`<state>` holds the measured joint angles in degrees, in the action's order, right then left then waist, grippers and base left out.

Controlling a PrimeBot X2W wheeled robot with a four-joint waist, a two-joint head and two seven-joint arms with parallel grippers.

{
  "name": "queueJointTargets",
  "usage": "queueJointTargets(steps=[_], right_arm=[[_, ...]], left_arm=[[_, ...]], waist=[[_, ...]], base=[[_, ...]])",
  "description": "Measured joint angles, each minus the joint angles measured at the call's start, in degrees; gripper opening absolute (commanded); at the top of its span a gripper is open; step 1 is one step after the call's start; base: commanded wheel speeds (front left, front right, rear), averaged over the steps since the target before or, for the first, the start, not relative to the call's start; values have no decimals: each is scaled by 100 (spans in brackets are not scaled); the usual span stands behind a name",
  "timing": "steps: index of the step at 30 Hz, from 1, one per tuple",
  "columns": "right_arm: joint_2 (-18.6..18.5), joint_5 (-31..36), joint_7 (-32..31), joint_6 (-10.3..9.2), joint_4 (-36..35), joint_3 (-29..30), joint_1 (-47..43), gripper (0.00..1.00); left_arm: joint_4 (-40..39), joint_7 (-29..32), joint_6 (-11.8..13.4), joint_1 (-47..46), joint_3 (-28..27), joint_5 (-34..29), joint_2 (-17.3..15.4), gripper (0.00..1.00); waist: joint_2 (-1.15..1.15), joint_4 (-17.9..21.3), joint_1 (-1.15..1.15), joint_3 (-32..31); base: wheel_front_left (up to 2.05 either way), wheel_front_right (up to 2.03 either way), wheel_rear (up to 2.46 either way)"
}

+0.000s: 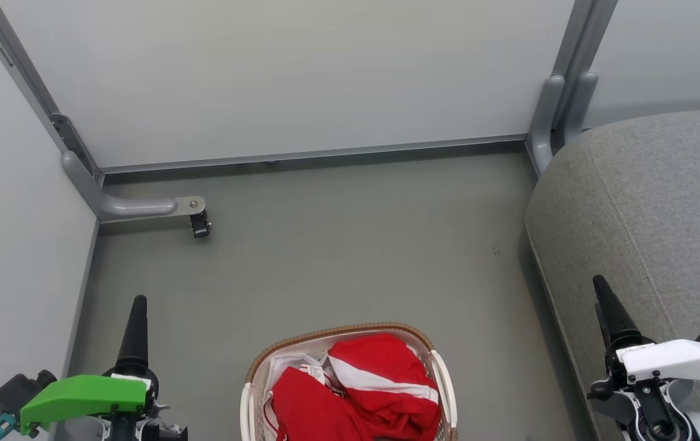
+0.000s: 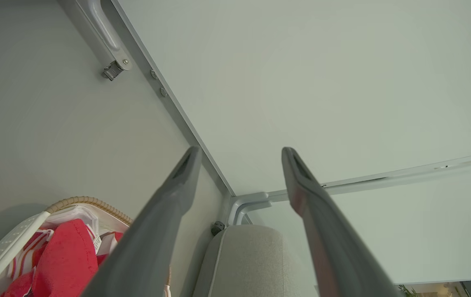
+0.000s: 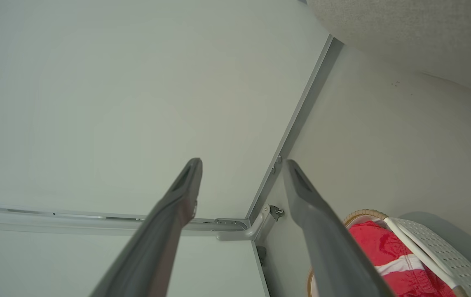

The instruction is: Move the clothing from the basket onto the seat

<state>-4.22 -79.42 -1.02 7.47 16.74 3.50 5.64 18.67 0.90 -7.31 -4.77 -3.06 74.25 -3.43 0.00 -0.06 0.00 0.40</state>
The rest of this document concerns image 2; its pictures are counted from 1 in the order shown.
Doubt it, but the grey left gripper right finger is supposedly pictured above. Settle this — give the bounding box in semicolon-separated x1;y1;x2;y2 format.
281;147;405;297

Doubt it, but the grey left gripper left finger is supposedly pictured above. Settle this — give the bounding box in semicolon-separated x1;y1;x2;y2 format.
81;146;203;297

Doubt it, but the red and white garment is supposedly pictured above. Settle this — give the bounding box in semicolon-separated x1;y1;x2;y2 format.
0;219;124;297

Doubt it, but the red white striped cloth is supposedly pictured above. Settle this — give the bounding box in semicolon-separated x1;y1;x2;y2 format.
7;229;54;281

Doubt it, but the white basket liner cloth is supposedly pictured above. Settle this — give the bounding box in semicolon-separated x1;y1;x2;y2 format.
46;206;129;254

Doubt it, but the grey metal partition frame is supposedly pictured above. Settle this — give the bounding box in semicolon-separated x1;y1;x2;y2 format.
56;0;471;227

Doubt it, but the grey metal handle with latch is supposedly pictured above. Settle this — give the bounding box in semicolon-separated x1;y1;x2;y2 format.
75;0;133;81

